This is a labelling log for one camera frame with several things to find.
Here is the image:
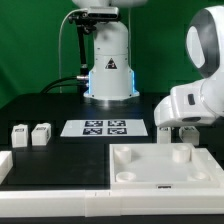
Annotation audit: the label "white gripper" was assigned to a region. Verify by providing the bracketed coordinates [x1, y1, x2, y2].
[154, 79, 224, 128]

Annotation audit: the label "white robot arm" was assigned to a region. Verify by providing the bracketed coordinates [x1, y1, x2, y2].
[72, 0, 224, 127]

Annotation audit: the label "white sheet with markers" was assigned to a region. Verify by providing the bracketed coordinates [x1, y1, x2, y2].
[61, 119, 148, 137]

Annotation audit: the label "white U-shaped obstacle fence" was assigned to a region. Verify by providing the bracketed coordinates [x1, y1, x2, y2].
[0, 147, 224, 218]

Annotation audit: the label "grey camera cable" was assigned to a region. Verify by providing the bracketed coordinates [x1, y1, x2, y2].
[58, 9, 88, 94]

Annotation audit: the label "black cables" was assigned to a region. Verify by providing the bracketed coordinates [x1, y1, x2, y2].
[40, 75, 90, 94]

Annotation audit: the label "white square table top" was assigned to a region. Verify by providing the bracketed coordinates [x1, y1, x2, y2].
[109, 143, 224, 189]

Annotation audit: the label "black camera on stand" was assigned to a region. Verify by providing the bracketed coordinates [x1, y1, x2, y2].
[68, 7, 120, 93]

